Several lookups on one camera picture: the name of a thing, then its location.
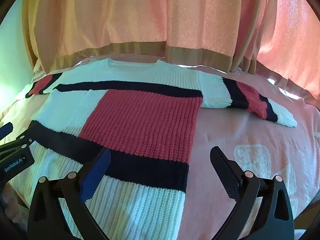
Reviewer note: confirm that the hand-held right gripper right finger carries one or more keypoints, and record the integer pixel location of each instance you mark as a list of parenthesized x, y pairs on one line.
[(226, 175)]

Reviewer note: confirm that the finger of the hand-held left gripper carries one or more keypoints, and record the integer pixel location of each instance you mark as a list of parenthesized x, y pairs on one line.
[(6, 130), (17, 143)]

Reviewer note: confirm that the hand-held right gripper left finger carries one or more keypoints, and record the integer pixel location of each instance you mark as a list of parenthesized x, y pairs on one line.
[(96, 175)]

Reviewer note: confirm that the white red navy knit sweater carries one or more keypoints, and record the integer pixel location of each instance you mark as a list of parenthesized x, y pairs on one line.
[(140, 120)]

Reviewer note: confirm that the person's left hand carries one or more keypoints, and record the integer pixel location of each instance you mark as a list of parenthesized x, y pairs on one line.
[(8, 201)]

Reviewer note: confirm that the orange pink curtain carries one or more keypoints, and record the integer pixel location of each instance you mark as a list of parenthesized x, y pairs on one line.
[(125, 17)]

